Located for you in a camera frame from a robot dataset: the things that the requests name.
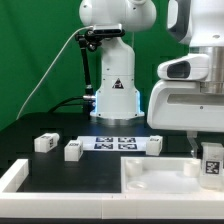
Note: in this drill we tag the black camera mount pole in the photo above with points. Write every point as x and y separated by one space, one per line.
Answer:
86 63

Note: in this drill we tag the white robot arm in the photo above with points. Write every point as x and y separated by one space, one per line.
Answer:
197 23

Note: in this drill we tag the grey camera on mount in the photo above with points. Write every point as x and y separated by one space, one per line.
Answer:
108 29

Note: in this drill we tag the AprilTag marker sheet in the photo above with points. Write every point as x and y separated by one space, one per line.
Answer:
112 143

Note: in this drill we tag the white U-shaped obstacle fence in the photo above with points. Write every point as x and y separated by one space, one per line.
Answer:
13 204

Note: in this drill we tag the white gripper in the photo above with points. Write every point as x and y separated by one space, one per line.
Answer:
189 96

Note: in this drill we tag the white square tabletop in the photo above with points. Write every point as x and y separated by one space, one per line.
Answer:
167 175

